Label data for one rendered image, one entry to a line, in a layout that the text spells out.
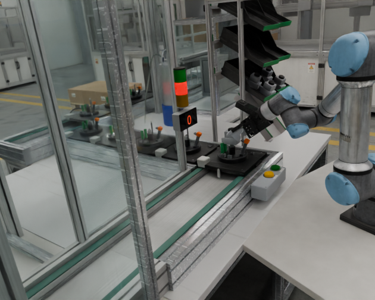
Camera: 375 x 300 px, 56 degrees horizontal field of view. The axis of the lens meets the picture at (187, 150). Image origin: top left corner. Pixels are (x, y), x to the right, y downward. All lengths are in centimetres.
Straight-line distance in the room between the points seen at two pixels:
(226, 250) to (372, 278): 44
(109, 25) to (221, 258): 82
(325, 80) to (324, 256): 445
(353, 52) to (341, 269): 64
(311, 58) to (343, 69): 443
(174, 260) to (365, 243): 65
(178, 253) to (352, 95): 69
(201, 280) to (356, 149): 62
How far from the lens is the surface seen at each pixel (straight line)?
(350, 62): 110
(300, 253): 125
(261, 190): 141
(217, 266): 119
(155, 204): 137
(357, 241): 134
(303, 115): 142
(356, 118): 116
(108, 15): 70
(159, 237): 124
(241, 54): 171
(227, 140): 160
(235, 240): 129
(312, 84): 560
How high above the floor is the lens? 163
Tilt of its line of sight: 22 degrees down
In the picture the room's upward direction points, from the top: 5 degrees counter-clockwise
